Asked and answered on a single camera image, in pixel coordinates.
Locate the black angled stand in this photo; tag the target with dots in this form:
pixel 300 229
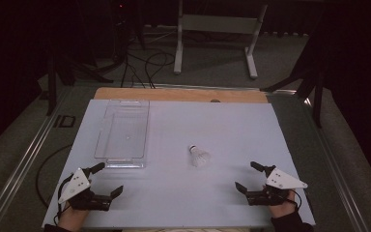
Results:
pixel 312 80

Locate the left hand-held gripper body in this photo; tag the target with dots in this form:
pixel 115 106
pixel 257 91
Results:
pixel 77 185

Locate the black tripod stand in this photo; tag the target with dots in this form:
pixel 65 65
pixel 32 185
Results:
pixel 71 69

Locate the dark curtain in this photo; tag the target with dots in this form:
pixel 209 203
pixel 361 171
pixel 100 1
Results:
pixel 9 64
pixel 360 80

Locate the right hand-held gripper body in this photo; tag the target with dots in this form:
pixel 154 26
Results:
pixel 281 182

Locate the person's left hand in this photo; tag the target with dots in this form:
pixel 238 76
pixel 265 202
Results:
pixel 72 219

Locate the white shuttlecock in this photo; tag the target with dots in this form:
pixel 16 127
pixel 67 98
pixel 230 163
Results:
pixel 200 157

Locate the clear plastic tray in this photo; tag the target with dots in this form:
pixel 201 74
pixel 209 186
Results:
pixel 122 135

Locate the metal floor rail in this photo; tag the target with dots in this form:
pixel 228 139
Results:
pixel 335 167
pixel 22 161

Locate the white table mat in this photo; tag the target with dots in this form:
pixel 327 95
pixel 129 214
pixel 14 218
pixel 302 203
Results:
pixel 180 129

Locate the wooden table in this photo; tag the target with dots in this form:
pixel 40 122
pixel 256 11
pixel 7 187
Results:
pixel 174 95

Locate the white metal stand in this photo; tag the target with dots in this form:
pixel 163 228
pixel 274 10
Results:
pixel 219 24

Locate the person's right hand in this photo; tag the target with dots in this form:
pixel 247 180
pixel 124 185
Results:
pixel 281 210

